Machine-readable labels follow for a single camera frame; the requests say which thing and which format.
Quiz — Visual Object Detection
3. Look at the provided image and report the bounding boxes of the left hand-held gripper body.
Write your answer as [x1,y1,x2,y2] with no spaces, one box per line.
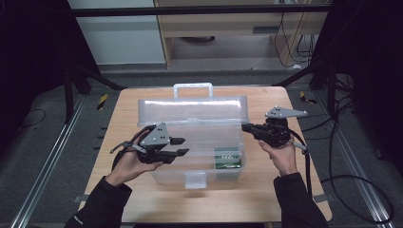
[136,122,179,165]

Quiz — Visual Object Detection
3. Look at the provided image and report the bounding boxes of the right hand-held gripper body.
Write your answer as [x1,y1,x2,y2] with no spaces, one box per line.
[259,105,309,148]

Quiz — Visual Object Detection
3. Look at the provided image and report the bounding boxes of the clear plastic storage box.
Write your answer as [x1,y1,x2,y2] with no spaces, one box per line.
[136,82,250,190]

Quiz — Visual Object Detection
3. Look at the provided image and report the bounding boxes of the green cardboard box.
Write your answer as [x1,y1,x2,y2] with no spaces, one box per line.
[213,146,243,171]

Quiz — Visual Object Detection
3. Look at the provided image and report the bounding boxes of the person's right hand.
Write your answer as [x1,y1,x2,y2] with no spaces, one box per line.
[258,138,299,178]

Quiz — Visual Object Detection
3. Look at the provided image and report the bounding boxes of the person's left hand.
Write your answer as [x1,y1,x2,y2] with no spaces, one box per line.
[105,130,164,188]

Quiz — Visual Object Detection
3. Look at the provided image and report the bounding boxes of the black yellow hazard tape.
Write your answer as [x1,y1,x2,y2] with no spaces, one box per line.
[96,93,109,111]
[298,90,317,105]

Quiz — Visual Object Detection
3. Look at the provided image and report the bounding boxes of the black metal stand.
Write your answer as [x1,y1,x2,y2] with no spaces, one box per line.
[62,62,128,125]
[272,58,338,119]

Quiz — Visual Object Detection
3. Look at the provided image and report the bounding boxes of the white cabinet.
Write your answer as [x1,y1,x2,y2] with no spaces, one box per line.
[67,0,166,67]

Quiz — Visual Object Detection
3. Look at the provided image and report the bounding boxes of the light wooden desk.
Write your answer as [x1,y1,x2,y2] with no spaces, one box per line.
[153,0,330,69]

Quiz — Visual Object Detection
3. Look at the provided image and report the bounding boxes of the dark curtain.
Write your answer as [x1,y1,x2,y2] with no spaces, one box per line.
[311,0,403,177]
[0,0,100,156]

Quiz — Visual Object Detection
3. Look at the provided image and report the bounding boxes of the left hand-held gripper cable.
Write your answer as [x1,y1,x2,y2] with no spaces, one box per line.
[109,124,157,170]

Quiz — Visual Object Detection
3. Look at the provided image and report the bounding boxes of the hand-held gripper cable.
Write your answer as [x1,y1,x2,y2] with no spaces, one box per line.
[285,128,395,228]
[109,124,157,170]

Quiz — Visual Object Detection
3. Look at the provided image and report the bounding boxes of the black floor cables bundle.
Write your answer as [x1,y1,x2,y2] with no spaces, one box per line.
[297,93,357,142]

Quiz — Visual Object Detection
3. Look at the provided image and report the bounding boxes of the aluminium floor rail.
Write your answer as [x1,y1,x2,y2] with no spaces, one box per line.
[9,94,88,228]
[313,90,395,228]

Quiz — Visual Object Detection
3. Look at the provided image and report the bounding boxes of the black cables under desk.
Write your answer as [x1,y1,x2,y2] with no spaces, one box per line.
[273,11,319,69]

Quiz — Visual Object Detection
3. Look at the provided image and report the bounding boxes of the right hand-held gripper cable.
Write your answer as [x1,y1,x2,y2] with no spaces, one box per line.
[285,128,395,228]

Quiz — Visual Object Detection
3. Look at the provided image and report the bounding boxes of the thin black floor cable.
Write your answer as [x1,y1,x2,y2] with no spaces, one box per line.
[18,108,48,130]

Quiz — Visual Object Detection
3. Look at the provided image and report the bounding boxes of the black horizontal frame bar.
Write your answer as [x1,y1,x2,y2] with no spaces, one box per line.
[70,4,333,18]

